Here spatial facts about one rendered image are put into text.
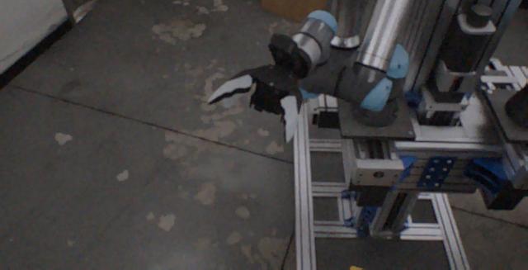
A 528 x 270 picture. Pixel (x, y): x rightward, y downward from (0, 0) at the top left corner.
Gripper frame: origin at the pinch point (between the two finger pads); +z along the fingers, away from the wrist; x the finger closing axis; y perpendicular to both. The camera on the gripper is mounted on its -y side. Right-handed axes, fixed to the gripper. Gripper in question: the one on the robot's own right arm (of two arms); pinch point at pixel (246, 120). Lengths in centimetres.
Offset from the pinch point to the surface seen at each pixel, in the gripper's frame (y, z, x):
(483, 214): 155, -132, -106
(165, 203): 178, -49, 67
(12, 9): 157, -114, 259
